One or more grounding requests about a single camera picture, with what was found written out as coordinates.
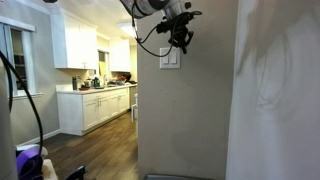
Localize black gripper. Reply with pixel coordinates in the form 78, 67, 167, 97
168, 12, 196, 55

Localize ceiling light panel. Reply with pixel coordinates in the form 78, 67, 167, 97
116, 21, 138, 38

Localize small white upper cabinet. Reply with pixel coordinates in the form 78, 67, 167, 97
109, 38, 132, 73

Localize red countertop items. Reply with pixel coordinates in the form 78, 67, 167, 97
115, 74, 129, 85

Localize white chair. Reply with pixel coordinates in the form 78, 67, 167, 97
130, 93, 139, 123

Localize kitchen window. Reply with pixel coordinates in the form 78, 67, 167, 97
97, 49, 111, 78

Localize green bottle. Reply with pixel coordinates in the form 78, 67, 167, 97
92, 76, 101, 89

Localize large white upper cabinet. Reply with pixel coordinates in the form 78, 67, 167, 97
49, 7, 100, 71

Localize white lower kitchen cabinet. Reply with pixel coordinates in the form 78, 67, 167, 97
55, 83, 138, 137

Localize dark tall bottle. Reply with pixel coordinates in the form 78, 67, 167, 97
71, 76, 79, 92

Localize white framed window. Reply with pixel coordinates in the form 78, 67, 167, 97
0, 15, 44, 101

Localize black clamp piece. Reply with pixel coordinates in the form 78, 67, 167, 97
64, 165, 87, 180

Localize beige padded object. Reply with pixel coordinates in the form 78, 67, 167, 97
41, 158, 60, 180

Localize purple plastic object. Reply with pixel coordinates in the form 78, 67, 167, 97
15, 145, 45, 180

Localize white light switch plate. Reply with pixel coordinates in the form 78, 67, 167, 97
159, 46, 182, 70

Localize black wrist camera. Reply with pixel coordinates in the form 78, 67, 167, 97
155, 20, 173, 35

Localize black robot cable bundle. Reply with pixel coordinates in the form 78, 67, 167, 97
130, 0, 203, 58

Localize thick black hanging cable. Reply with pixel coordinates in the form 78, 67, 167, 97
0, 49, 45, 159

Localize grey blurry post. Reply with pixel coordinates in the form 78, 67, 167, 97
0, 59, 19, 180

